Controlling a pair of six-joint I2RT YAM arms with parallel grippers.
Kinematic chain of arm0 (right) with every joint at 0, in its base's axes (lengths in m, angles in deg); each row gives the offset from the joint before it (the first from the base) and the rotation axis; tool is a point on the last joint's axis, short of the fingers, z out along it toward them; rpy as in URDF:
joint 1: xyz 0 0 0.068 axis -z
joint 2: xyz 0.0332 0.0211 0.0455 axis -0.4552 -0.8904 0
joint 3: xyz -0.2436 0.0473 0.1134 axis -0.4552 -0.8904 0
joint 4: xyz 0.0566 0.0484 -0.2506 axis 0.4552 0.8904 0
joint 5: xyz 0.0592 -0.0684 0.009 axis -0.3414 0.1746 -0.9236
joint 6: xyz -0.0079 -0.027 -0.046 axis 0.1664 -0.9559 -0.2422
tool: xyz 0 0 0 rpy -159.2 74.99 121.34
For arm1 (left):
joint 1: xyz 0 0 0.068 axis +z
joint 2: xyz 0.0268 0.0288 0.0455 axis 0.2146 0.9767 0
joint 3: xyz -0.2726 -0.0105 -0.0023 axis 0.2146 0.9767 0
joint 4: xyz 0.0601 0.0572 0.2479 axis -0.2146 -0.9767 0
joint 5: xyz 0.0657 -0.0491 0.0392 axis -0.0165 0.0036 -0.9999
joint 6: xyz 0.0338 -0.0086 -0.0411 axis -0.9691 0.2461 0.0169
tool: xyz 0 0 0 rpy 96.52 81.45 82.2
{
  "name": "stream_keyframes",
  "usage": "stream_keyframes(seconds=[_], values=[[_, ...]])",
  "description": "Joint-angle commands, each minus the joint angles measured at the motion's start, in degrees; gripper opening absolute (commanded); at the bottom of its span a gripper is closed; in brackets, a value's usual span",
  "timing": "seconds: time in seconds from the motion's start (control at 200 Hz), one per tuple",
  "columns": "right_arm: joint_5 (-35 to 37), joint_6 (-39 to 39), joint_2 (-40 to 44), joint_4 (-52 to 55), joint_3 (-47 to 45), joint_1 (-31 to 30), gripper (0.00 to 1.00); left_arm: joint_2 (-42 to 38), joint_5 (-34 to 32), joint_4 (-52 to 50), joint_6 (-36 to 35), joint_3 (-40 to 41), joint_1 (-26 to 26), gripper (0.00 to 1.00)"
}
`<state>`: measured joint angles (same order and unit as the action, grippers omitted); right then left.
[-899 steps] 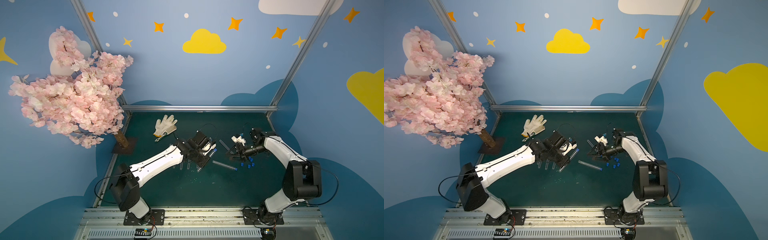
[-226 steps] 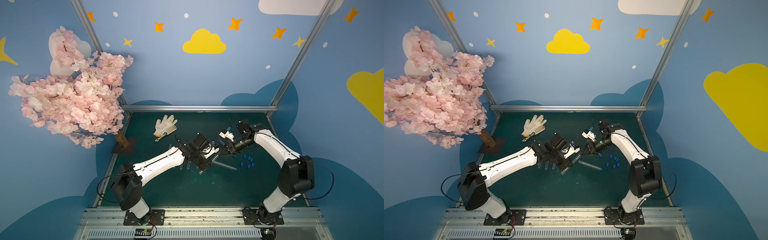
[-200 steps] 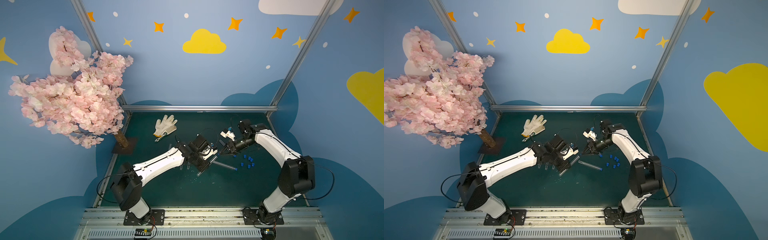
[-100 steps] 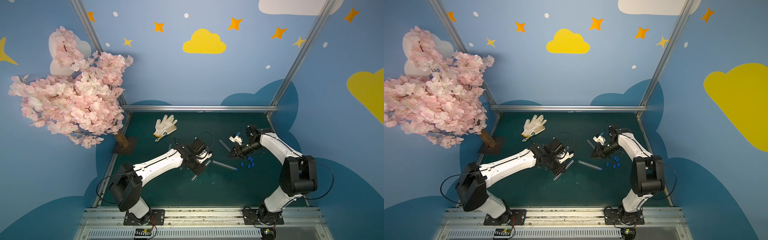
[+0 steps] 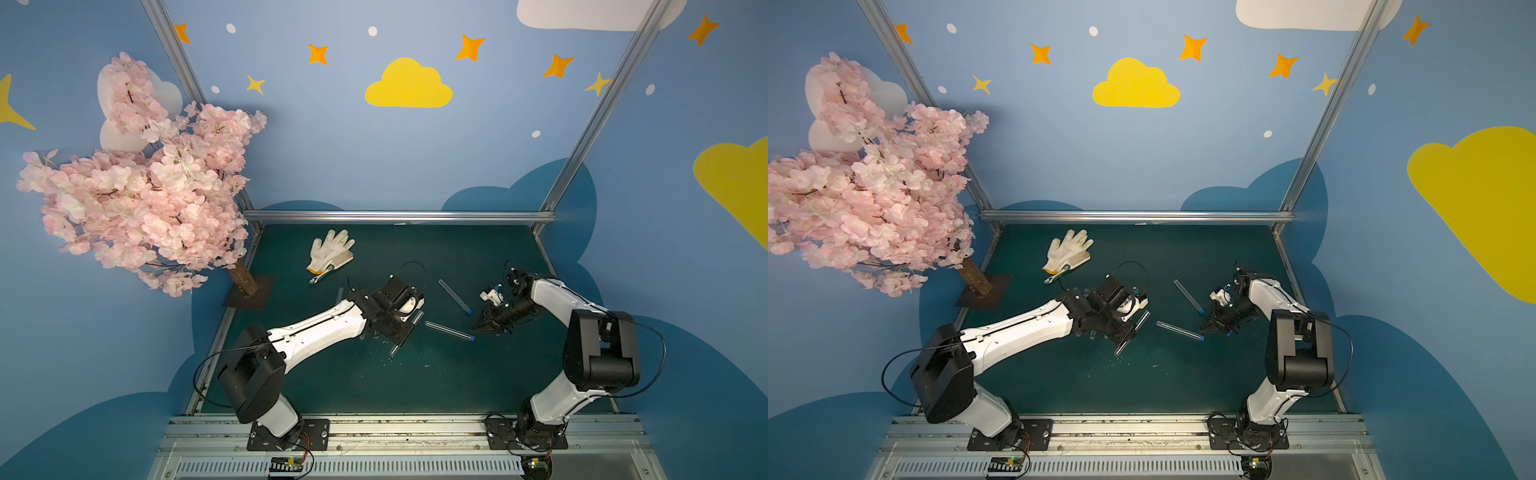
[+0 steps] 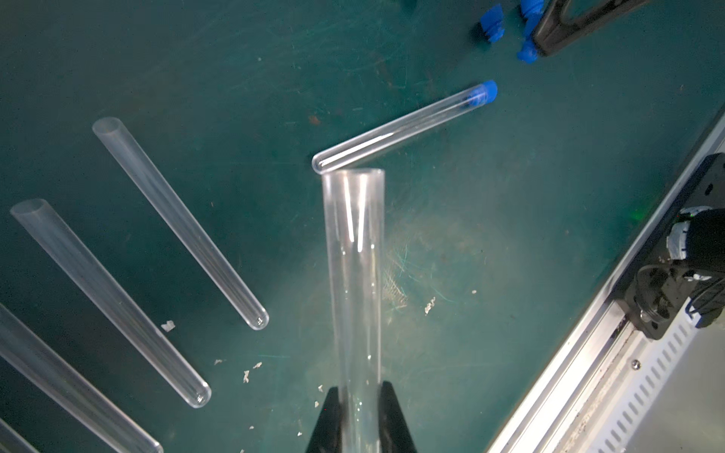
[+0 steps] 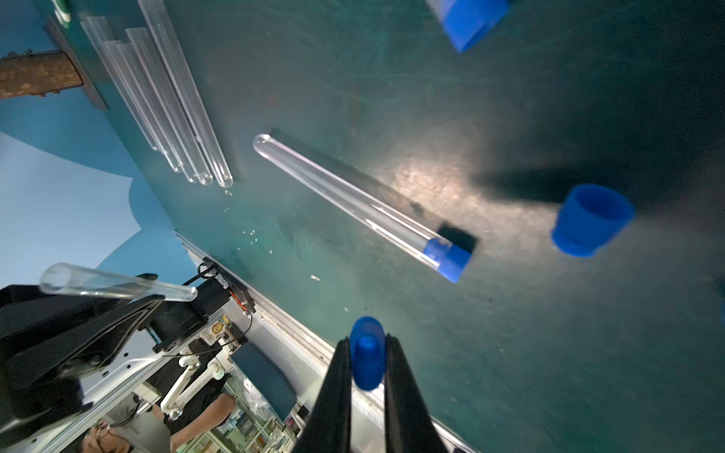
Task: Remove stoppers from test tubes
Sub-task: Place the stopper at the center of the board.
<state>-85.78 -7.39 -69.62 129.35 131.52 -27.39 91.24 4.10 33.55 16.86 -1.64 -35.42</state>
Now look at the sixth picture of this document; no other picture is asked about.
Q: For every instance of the blue stopper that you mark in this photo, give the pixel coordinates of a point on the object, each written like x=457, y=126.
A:
x=531, y=11
x=492, y=24
x=528, y=52

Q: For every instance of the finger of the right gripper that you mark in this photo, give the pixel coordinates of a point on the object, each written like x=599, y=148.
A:
x=557, y=30

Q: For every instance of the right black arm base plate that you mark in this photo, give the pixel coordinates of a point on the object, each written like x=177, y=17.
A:
x=680, y=267

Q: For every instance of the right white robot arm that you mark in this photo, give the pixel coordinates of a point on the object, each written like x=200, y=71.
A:
x=681, y=264

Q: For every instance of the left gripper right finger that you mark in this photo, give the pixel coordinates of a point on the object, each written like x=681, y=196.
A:
x=394, y=433

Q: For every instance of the test tube horizontal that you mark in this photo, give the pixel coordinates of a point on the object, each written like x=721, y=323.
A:
x=63, y=246

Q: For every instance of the test tube diagonal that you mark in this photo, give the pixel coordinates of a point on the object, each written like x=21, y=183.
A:
x=378, y=139
x=354, y=220

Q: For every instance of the aluminium mounting rail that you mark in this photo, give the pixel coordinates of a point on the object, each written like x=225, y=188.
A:
x=601, y=384

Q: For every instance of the test tube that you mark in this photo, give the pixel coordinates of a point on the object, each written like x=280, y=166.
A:
x=48, y=371
x=126, y=150
x=12, y=442

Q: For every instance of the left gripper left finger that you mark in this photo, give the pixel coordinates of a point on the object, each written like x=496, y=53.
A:
x=326, y=436

